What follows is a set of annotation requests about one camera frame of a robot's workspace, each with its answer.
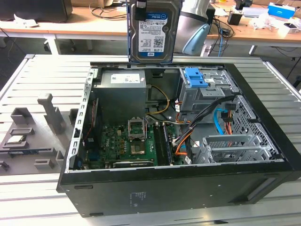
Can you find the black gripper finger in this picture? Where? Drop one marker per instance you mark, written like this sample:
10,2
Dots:
140,13

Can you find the hard disk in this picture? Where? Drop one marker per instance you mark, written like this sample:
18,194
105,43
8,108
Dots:
152,33

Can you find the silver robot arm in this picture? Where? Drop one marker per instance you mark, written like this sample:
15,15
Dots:
188,26

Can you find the grey disk bay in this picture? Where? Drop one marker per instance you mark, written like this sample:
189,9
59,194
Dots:
235,148

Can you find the wooden desk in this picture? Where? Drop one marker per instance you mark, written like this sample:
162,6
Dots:
70,30
258,35

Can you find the grey power supply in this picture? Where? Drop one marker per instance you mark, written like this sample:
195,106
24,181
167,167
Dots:
120,99

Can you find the grey drive cage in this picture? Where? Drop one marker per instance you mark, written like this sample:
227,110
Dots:
200,96

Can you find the black case fan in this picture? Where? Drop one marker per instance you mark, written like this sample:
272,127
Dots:
95,117

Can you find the RAM stick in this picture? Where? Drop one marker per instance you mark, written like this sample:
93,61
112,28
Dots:
167,143
159,146
23,152

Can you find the green motherboard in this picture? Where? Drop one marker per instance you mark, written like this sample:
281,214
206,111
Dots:
113,143

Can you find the grey parts rack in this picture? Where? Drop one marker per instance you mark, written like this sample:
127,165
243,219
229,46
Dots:
50,113

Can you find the CPU socket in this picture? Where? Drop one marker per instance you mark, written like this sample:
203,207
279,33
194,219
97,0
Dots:
138,149

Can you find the blue cardboard box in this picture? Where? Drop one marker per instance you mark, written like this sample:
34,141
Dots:
281,9

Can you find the black graphics card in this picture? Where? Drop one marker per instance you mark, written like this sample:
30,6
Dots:
134,163

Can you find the black PC case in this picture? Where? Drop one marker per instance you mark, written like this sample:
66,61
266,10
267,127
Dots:
164,188

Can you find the silver CPU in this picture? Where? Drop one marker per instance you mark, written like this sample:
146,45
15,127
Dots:
15,139

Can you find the blue plastic drive bracket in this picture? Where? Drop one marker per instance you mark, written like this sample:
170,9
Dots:
195,78

